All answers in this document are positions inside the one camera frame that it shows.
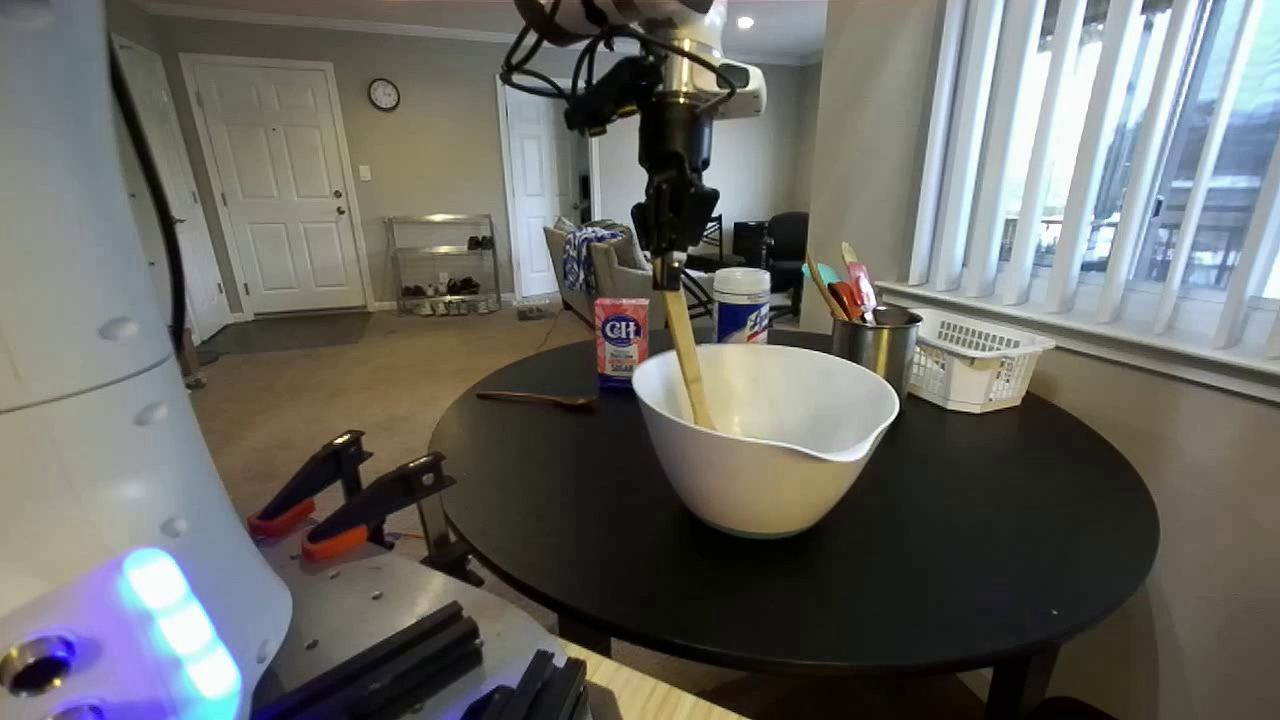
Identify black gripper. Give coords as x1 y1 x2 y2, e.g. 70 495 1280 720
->
633 94 722 290

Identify white mixing bowl teal rim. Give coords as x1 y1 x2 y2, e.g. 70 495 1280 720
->
633 343 901 538

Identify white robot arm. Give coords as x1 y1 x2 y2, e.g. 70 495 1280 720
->
501 0 768 290

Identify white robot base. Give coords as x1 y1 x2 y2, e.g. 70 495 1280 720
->
0 0 292 720

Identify beige sofa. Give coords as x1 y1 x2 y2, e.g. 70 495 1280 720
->
546 221 653 318

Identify small sugar carton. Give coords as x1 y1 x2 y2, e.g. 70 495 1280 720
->
594 294 650 390

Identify white wipes canister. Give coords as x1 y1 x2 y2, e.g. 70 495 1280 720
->
712 267 773 343

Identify blue white blanket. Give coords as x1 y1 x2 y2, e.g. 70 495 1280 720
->
562 222 626 290

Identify black office chair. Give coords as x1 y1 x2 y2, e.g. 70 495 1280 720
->
732 212 808 315

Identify utensils in steel cup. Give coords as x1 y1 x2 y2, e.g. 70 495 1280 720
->
804 245 880 324

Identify wooden spoon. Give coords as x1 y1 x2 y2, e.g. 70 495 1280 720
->
471 389 596 412

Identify steel utensil cup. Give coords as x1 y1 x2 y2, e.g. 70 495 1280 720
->
831 302 922 390

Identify white plastic basket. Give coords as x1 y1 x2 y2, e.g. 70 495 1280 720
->
908 313 1051 417

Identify orange black clamp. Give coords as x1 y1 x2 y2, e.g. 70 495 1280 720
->
247 428 370 535
302 453 453 563

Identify white interior door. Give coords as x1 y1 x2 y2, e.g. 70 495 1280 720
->
181 54 370 315

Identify round black table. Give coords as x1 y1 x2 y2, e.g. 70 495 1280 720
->
432 343 1162 720

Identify white vertical blinds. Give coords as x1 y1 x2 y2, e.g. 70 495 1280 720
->
908 0 1280 368

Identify wire shoe rack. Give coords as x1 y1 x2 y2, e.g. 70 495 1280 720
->
387 212 501 315

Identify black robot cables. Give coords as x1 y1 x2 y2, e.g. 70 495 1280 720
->
496 17 674 135

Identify round wall clock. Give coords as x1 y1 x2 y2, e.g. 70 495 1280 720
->
370 74 401 110

